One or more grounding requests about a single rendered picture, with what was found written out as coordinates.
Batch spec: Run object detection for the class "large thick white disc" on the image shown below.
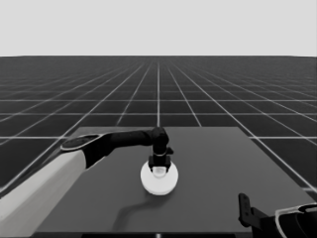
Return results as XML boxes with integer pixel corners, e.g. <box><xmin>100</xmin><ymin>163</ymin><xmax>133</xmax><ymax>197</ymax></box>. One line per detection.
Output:
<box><xmin>140</xmin><ymin>160</ymin><xmax>179</xmax><ymax>196</ymax></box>

